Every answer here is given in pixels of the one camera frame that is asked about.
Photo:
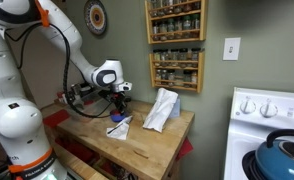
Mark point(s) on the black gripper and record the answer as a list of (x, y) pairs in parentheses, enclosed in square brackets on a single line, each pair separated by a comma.
[(120, 97)]

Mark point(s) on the blue plastic cup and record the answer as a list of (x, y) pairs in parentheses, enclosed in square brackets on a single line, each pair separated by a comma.
[(117, 117)]

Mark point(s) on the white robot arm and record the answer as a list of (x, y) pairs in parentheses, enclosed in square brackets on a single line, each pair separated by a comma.
[(13, 116)]

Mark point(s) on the clear plastic case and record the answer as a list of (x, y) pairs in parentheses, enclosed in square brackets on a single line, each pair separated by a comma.
[(83, 106)]

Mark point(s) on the red silicone mat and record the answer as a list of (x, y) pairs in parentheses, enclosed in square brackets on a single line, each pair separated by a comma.
[(55, 118)]

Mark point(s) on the wooden bench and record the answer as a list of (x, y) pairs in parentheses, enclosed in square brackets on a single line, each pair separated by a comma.
[(77, 166)]

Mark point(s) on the red cloth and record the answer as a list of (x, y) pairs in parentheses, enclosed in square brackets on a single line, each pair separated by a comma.
[(185, 148)]

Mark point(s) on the wooden spice rack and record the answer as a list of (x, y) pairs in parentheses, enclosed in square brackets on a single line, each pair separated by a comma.
[(200, 73), (202, 23)]

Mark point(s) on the white stove knob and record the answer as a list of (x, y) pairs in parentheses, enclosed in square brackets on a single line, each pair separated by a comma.
[(248, 106), (268, 108)]

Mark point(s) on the white stove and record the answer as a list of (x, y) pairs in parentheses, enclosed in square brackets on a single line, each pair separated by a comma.
[(253, 133)]

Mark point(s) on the black stove burner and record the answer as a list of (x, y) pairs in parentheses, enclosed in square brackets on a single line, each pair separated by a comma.
[(249, 166)]

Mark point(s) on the blue kettle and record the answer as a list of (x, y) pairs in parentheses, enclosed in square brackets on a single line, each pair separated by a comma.
[(280, 163)]

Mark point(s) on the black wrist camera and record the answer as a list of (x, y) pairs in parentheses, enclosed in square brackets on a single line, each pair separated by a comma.
[(106, 94)]

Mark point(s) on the decorative wall plate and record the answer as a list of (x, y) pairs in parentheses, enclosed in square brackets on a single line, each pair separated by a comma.
[(95, 16)]

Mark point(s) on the white light switch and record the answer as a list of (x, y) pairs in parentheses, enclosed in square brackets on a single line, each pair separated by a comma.
[(231, 49)]

